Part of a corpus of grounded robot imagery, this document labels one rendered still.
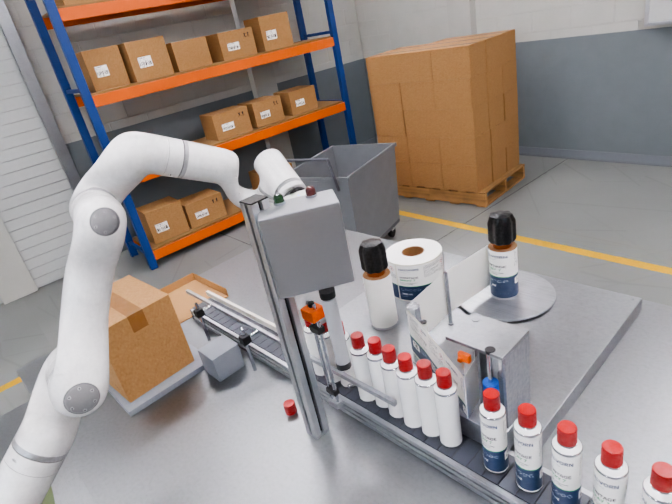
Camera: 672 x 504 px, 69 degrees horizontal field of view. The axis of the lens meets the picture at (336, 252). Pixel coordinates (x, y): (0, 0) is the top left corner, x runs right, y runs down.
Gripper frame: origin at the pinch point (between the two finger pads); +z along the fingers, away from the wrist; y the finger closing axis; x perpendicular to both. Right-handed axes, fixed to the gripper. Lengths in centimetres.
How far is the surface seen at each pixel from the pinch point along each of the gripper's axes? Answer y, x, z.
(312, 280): -10.0, -4.6, 11.8
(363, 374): -1.2, 26.5, 25.4
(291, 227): -11.5, -15.5, 4.7
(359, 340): -0.1, 18.1, 19.9
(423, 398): 3.6, 14.6, 40.6
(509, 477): 10, 16, 63
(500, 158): 291, 207, -151
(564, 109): 393, 196, -170
